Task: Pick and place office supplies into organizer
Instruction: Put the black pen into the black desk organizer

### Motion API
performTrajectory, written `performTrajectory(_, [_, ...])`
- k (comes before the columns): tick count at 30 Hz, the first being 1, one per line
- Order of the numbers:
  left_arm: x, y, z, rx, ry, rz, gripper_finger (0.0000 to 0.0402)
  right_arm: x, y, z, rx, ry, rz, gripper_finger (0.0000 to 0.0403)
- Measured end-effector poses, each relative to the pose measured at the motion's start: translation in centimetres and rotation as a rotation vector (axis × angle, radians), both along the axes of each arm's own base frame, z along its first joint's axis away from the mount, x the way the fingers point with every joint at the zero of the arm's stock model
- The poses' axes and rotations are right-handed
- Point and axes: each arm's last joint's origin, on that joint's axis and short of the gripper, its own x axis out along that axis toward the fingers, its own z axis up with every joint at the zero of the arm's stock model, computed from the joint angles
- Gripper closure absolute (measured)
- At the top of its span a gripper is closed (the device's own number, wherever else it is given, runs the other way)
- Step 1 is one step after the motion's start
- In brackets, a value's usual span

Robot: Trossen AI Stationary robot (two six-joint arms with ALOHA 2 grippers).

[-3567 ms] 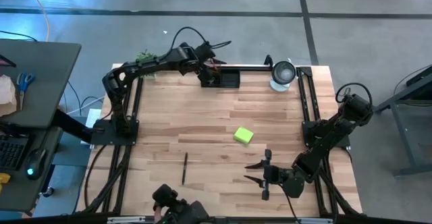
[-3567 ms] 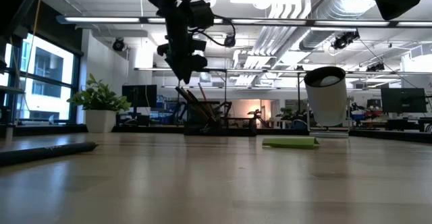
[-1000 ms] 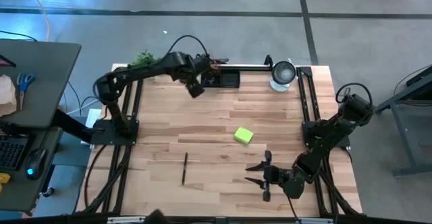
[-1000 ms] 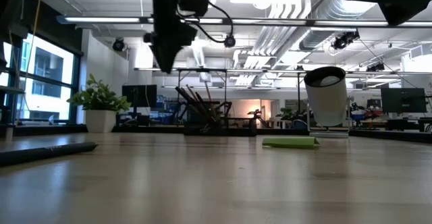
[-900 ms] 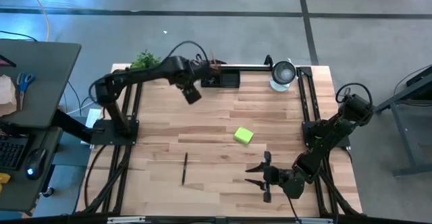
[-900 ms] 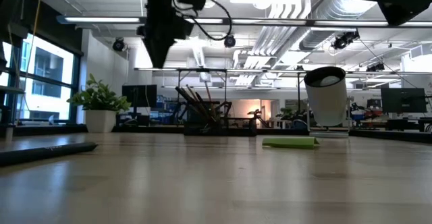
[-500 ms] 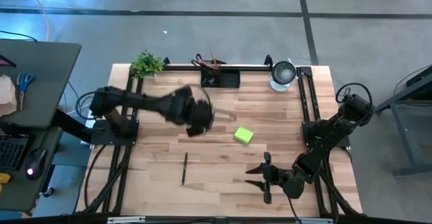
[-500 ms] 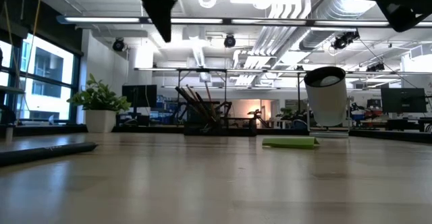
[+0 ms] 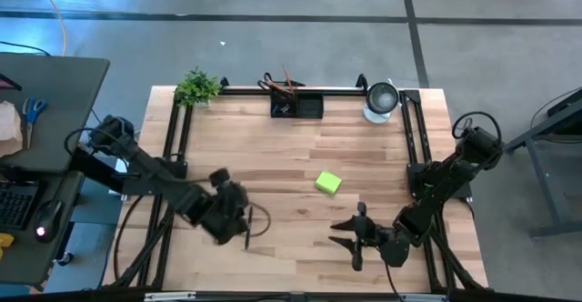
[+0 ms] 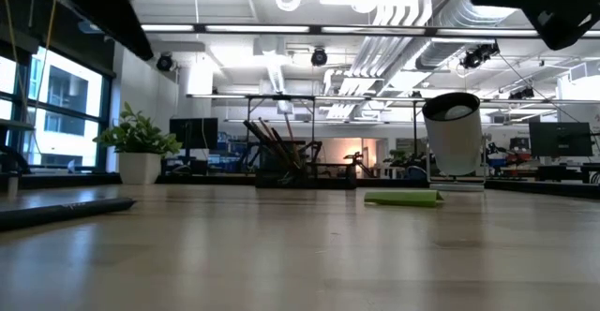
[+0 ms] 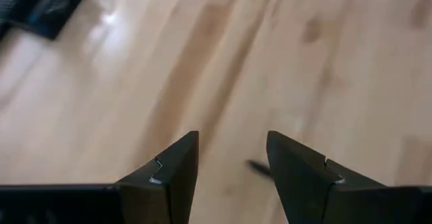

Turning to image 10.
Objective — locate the green sticky note pad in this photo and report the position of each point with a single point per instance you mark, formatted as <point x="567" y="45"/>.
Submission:
<point x="403" y="198"/>

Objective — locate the white cup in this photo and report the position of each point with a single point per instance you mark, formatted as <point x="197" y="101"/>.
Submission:
<point x="454" y="142"/>

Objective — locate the green plant in white pot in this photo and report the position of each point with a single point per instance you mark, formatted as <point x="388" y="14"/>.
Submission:
<point x="139" y="166"/>

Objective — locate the black aluminium table frame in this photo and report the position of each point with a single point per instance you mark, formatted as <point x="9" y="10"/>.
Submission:
<point x="211" y="179"/>

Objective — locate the black mesh desk organizer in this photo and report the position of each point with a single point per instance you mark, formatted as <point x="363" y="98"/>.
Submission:
<point x="328" y="180"/>

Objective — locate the black ceiling spotlight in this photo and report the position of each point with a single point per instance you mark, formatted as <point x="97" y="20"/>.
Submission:
<point x="319" y="58"/>
<point x="478" y="55"/>
<point x="165" y="63"/>
<point x="521" y="93"/>

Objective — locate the overhead light bar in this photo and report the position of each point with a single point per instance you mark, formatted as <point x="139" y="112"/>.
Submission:
<point x="258" y="28"/>

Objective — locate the orange pencil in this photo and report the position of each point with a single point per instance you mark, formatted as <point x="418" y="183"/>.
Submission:
<point x="258" y="135"/>
<point x="271" y="134"/>

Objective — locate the small grey post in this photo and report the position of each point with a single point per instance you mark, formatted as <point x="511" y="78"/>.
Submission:
<point x="12" y="184"/>

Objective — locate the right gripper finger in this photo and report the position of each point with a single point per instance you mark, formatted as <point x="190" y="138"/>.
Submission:
<point x="562" y="25"/>

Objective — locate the silver ventilation duct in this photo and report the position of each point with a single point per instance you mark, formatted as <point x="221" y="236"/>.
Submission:
<point x="464" y="16"/>

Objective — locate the black monitor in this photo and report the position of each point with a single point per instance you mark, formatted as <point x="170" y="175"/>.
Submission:
<point x="194" y="133"/>
<point x="560" y="138"/>

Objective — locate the black mesh pencil holder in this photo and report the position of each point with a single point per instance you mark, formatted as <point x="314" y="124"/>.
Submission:
<point x="281" y="97"/>

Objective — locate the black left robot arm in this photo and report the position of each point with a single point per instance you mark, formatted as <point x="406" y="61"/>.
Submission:
<point x="103" y="6"/>

